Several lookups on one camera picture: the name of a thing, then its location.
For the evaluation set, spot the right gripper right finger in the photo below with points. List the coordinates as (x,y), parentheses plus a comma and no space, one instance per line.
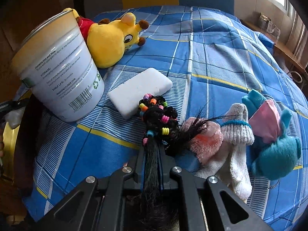
(204,204)

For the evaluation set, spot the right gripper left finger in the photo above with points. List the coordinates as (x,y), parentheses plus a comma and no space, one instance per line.
(97,204)

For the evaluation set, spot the grey white sock bundle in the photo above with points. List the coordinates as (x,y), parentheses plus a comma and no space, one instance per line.
(229,163)

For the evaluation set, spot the black beaded hair wig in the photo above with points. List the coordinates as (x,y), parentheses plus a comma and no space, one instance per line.
(162,131)

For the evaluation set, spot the teal plush toy pink dress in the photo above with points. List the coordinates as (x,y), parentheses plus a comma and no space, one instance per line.
(276,153)

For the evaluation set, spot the pink fluffy doll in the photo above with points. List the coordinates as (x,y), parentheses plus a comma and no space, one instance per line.
(205,138)

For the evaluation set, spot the white sponge block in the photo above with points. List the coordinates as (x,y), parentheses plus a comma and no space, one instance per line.
(126,96)

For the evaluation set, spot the blue plaid bed sheet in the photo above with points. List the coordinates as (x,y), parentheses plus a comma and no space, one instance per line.
(213,61)

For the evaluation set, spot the white milk powder can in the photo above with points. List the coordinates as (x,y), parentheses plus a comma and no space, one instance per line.
(54,62)

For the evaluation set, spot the yellow giraffe plush toy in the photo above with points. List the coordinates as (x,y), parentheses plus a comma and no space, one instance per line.
(108,40)

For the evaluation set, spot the wooden desk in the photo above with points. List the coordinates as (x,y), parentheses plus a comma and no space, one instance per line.
(280,49)

